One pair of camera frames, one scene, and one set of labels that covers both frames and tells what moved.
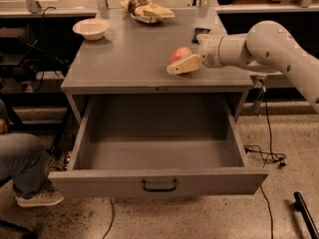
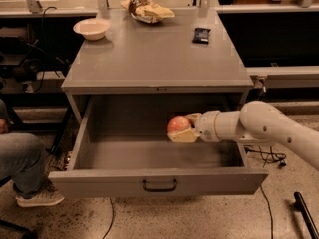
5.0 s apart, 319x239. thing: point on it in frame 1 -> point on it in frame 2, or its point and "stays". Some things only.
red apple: x=179 y=54 -> x=178 y=123
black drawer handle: x=159 y=189 stays
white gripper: x=209 y=53 -> x=206 y=126
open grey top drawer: x=149 y=145 stays
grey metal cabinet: x=133 y=60 stays
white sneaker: x=43 y=198 stays
